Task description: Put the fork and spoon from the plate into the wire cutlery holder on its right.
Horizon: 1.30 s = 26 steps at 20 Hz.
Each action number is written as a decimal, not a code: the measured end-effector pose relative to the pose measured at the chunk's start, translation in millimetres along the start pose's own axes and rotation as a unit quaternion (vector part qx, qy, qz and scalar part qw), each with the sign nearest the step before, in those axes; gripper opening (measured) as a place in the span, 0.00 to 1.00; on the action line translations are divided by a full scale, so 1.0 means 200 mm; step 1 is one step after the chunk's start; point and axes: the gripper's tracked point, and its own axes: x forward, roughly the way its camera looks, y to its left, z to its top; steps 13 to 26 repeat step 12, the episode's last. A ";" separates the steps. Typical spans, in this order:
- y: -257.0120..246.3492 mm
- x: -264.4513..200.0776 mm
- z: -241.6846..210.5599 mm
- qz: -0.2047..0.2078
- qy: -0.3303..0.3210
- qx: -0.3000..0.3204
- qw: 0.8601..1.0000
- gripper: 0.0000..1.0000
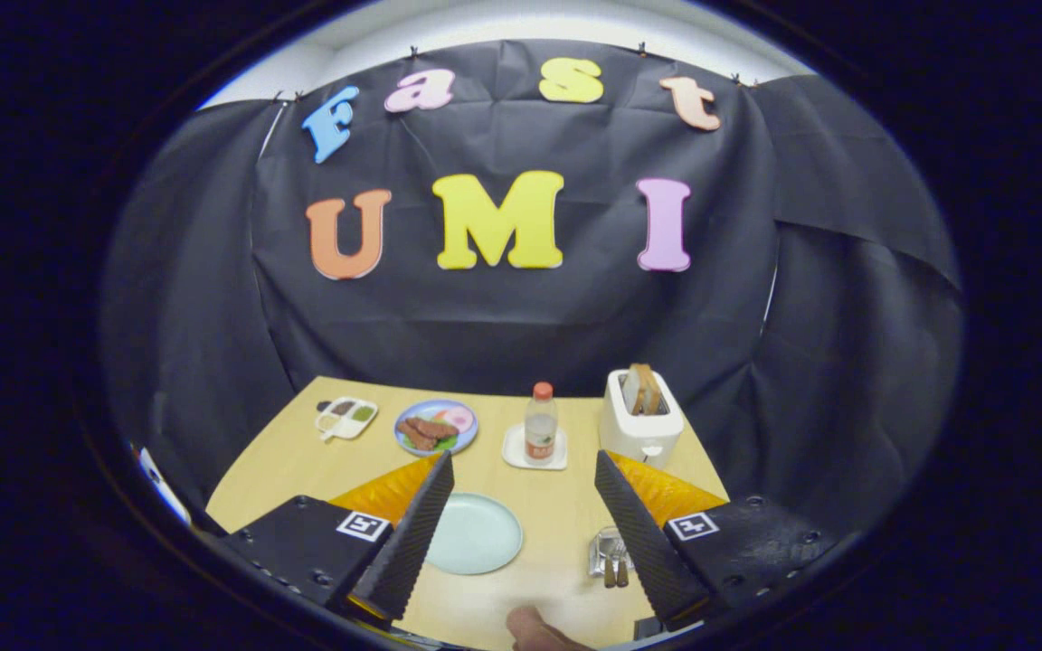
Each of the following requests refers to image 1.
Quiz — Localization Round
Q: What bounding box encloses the blue food plate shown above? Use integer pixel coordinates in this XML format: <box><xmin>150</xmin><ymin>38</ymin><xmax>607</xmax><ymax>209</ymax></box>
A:
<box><xmin>393</xmin><ymin>399</ymin><xmax>479</xmax><ymax>458</ymax></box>

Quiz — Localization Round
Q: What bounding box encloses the white square coaster tray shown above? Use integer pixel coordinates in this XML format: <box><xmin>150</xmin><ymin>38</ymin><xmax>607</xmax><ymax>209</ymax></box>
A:
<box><xmin>501</xmin><ymin>423</ymin><xmax>569</xmax><ymax>471</ymax></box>

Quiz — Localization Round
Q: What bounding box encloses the metal wire basket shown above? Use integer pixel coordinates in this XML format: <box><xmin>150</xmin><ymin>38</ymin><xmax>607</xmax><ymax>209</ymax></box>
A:
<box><xmin>587</xmin><ymin>527</ymin><xmax>635</xmax><ymax>580</ymax></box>

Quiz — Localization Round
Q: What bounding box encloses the white and blue object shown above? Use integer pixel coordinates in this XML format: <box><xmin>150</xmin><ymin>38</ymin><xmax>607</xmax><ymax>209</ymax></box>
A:
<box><xmin>137</xmin><ymin>448</ymin><xmax>192</xmax><ymax>525</ymax></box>

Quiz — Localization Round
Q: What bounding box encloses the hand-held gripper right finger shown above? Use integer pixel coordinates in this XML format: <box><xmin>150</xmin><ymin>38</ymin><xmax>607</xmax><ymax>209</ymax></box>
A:
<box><xmin>593</xmin><ymin>449</ymin><xmax>848</xmax><ymax>631</ymax></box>

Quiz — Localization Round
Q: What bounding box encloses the white toaster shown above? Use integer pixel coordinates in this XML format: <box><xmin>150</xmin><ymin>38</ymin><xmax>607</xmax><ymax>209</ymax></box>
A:
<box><xmin>599</xmin><ymin>368</ymin><xmax>685</xmax><ymax>468</ymax></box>

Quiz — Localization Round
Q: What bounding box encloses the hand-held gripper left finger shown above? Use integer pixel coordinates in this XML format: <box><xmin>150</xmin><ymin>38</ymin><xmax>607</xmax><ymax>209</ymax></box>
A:
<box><xmin>223</xmin><ymin>450</ymin><xmax>455</xmax><ymax>625</ymax></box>

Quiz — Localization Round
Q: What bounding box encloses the clear water bottle red cap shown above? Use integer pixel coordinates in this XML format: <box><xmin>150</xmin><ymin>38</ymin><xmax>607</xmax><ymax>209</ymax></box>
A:
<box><xmin>524</xmin><ymin>382</ymin><xmax>559</xmax><ymax>466</ymax></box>

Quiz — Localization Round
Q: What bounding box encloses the white condiment tray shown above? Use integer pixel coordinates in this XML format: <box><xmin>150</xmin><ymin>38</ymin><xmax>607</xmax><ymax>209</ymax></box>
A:
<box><xmin>315</xmin><ymin>396</ymin><xmax>379</xmax><ymax>442</ymax></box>

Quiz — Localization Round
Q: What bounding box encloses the light green plate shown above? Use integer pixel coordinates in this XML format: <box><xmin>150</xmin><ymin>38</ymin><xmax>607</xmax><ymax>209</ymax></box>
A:
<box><xmin>424</xmin><ymin>492</ymin><xmax>524</xmax><ymax>577</ymax></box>

